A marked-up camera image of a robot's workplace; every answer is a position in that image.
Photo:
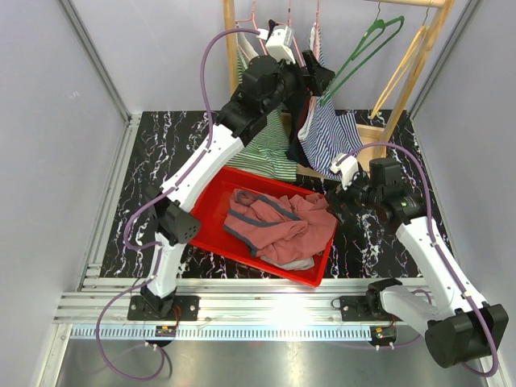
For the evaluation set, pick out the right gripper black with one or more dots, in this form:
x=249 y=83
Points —
x=336 y=198

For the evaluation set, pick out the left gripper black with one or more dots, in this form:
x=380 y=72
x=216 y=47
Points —
x=305 y=83

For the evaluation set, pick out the navy maroon tank top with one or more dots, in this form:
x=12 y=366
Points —
x=297 y=105

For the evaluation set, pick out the blue white striped tank top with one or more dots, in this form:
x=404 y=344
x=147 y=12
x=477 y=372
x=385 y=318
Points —
x=326 y=134

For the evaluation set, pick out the red tank top grey trim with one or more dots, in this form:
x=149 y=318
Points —
x=283 y=229

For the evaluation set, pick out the green plastic hanger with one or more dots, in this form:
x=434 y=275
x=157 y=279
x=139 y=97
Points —
x=378 y=34

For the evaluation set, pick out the yellow plastic hanger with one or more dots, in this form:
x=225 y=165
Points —
x=401 y=70

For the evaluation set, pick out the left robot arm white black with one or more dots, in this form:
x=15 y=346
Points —
x=267 y=84

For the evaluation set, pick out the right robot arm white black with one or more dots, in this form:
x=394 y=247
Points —
x=459 y=325

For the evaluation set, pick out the green white striped tank top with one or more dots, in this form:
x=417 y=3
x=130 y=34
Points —
x=265 y=155

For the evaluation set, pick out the wooden clothes rack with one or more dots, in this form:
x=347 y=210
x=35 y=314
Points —
x=367 y=132

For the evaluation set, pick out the red plastic tray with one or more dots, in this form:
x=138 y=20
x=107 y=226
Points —
x=212 y=208

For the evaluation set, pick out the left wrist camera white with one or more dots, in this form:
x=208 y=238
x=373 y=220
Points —
x=278 y=43

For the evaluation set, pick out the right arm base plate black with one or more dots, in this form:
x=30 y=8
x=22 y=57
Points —
x=354 y=309

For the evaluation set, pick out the aluminium frame rail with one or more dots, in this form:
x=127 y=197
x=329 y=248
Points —
x=263 y=326

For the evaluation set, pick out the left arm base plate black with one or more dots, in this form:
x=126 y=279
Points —
x=184 y=308

